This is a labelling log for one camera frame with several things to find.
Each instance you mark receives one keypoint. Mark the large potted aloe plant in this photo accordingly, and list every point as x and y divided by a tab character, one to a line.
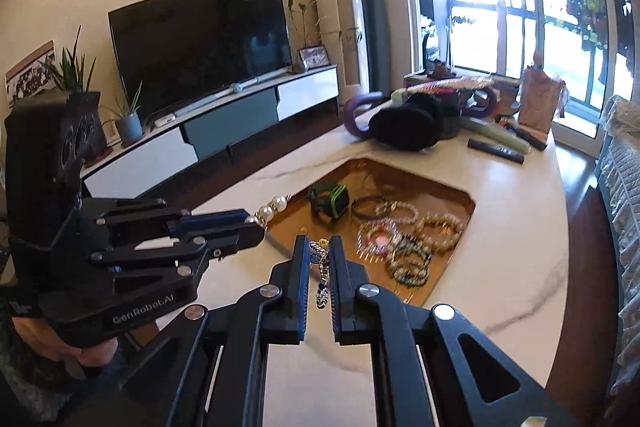
72	72

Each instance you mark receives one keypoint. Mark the dark wooden tea tray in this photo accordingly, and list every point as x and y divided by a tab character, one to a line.
430	74

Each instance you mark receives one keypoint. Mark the bamboo plant in vase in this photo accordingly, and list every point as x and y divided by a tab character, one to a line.
297	68

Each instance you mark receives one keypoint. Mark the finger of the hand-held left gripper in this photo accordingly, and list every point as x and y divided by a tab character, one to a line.
235	239
215	219

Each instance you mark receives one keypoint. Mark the pink gift bag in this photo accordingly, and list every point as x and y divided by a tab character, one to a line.
540	102

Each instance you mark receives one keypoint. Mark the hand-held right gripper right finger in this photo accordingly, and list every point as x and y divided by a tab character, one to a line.
336	287

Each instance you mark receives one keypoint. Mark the green and black smartwatch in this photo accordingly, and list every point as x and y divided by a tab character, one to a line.
335	199

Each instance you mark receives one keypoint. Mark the small white remote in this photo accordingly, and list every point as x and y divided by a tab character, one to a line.
165	120

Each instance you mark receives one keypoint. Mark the black remote control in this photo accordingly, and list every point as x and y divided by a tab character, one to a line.
495	151

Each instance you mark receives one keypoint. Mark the black flat television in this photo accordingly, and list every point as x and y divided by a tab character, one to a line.
200	47

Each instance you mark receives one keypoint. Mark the black fluffy earmuffs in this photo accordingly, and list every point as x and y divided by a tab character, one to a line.
405	124

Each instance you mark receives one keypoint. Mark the framed group photo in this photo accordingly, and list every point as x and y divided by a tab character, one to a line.
27	77

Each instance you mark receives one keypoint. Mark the white rod with blue end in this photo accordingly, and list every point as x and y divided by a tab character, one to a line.
250	83

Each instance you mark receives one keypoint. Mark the small photo frame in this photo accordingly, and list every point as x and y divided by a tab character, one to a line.
314	58

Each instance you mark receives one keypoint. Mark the copper metal tray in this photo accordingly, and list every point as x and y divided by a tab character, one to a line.
450	202

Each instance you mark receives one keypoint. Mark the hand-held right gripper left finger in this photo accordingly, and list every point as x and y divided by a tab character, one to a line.
302	287

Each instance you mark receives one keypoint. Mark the white and teal television cabinet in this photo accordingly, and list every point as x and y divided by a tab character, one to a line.
230	122

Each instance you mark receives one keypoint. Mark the small aloe in grey pot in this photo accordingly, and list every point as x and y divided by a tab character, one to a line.
131	127

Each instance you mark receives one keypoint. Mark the person's left hand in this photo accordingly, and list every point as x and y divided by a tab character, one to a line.
95	354

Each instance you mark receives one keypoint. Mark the person's left forearm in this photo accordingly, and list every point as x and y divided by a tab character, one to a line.
30	377

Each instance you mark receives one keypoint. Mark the woven hand fan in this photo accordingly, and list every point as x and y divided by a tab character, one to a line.
460	84

